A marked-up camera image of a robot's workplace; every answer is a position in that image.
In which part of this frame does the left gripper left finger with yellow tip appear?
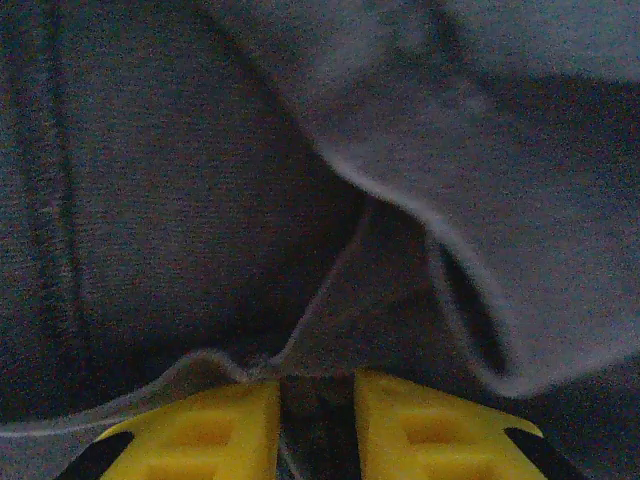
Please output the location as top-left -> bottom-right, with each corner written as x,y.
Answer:
52,380 -> 281,480

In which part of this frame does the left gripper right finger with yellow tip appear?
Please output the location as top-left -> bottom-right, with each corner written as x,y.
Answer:
352,369 -> 594,480

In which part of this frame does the dark grey t-shirt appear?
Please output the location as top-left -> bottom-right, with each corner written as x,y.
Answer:
0,0 -> 640,480

